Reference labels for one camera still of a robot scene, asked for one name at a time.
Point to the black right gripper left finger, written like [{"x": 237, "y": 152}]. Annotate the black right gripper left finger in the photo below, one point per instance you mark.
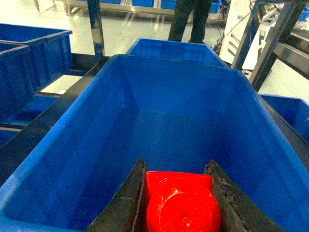
[{"x": 125, "y": 211}]

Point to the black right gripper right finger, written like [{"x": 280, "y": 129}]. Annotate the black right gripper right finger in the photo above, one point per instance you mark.
[{"x": 238, "y": 212}]

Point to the red toy block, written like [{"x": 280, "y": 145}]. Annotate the red toy block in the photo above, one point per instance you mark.
[{"x": 180, "y": 202}]

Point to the upper right blue shelf bin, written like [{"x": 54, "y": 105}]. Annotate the upper right blue shelf bin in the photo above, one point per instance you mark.
[{"x": 176, "y": 116}]

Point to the blue bin behind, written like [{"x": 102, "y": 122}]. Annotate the blue bin behind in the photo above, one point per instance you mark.
[{"x": 177, "y": 51}]

